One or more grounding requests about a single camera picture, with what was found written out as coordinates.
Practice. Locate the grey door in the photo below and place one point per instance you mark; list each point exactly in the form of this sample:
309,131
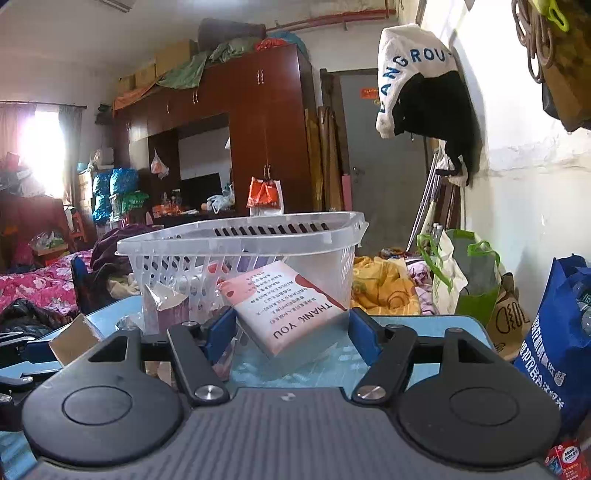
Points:
378,184

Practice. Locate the green tarp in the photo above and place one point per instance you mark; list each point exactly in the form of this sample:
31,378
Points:
194,69

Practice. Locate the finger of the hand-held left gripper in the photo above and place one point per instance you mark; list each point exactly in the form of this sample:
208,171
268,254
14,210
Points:
16,392
41,351

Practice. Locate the open purple carton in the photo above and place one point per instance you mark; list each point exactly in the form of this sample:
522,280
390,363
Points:
166,309

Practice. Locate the wooden boards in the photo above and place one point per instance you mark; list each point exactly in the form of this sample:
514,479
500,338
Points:
325,161

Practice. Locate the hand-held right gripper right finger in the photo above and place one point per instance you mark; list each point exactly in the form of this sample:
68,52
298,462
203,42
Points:
364,333

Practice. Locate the white black hanging jacket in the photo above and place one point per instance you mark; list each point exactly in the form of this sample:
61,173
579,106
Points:
434,110

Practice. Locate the pink white box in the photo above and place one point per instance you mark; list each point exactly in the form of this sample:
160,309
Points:
286,314

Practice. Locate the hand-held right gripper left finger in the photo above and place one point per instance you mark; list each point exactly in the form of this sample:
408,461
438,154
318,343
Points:
221,330

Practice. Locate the green white tote bag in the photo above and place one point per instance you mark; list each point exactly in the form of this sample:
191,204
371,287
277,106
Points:
475,286

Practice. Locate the small red box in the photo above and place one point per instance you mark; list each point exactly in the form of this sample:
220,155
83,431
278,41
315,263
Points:
565,461

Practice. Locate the metal crutches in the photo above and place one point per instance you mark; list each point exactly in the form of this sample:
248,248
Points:
425,203

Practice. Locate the dark hanging bag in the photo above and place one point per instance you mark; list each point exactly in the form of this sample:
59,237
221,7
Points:
572,83

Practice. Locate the dark wooden wardrobe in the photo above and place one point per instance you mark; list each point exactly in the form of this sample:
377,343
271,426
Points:
272,115

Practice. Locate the yellow blanket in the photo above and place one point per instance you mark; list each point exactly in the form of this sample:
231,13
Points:
383,286

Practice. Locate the blue shopping bag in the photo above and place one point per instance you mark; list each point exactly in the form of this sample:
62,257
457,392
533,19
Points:
554,350

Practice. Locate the grey curtain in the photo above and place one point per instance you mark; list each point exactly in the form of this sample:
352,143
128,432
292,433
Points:
70,152

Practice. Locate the pink curtain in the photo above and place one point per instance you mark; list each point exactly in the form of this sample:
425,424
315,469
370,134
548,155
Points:
14,127

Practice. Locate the row of cardboard boxes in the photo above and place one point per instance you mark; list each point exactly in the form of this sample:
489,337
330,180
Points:
171,60

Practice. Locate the brown paper bag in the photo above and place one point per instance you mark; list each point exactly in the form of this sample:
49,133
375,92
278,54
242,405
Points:
508,323

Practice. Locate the black television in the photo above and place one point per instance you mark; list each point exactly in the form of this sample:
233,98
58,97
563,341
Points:
201,189

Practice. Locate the air conditioner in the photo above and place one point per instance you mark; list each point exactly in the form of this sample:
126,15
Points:
117,3

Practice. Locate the pink floral blanket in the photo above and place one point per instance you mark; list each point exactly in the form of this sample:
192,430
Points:
37,286

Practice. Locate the window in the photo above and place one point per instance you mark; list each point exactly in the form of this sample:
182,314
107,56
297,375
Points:
44,152

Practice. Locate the white plastic basket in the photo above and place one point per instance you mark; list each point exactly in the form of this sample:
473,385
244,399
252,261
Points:
295,240

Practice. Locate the dark purple clothes pile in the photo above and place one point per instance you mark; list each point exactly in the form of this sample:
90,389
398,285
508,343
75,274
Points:
115,249

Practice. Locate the red armchair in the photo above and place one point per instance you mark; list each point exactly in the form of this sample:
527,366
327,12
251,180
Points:
32,217

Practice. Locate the white hanging plastic bag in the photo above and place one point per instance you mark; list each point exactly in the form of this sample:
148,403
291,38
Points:
159,166

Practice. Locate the yellow green hanger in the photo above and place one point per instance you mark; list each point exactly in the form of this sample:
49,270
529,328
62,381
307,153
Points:
554,14

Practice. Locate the blue plastic bags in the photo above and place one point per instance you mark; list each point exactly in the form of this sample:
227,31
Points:
115,184

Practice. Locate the orange plastic bag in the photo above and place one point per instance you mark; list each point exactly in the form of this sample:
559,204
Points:
264,196

